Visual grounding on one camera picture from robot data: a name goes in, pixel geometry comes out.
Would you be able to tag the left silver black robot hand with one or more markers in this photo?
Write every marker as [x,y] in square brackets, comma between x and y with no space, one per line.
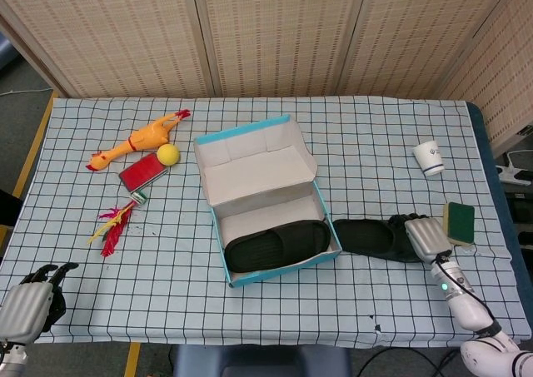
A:
[23,310]

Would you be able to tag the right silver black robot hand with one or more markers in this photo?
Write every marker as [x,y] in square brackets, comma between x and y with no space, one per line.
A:
[429,239]

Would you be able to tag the black rubber slipper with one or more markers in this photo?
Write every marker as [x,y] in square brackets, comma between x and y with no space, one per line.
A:
[266,248]
[366,237]

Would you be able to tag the blue white cardboard shoe box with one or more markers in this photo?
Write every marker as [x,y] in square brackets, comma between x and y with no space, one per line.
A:
[258,169]

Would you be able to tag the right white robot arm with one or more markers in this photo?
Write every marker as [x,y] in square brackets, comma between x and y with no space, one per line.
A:
[466,306]

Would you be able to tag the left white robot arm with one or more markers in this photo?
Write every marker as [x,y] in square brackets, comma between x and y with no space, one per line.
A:
[14,358]

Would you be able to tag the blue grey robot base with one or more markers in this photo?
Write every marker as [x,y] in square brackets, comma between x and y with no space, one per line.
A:
[250,364]

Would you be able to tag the green yellow sponge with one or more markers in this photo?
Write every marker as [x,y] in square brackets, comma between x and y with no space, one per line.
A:
[460,221]

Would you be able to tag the white paper cup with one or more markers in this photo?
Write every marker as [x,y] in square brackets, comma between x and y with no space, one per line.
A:
[431,158]

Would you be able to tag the blue checked tablecloth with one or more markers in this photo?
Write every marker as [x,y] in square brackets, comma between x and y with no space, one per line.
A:
[375,165]

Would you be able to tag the black floor equipment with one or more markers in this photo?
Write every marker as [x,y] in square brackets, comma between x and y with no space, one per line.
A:
[522,206]

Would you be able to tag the black object at table side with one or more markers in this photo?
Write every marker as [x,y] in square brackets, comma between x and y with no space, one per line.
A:
[9,208]

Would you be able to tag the white floor device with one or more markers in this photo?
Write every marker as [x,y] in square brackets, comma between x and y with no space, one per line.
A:
[510,173]

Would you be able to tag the red yellow feather shuttlecock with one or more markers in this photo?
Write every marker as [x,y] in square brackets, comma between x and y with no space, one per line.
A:
[113,234]

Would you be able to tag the red flat box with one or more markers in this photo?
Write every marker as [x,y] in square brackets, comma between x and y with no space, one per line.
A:
[141,171]

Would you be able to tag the yellow rubber chicken toy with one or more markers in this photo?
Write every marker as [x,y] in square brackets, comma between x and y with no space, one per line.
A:
[145,137]

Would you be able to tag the yellow foam ball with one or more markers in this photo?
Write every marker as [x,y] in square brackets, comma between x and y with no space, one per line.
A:
[168,155]

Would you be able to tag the bamboo folding screen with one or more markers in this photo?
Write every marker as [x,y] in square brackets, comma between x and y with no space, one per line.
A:
[270,40]

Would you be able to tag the blue grey background object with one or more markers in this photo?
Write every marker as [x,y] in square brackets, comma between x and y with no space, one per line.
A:
[5,52]

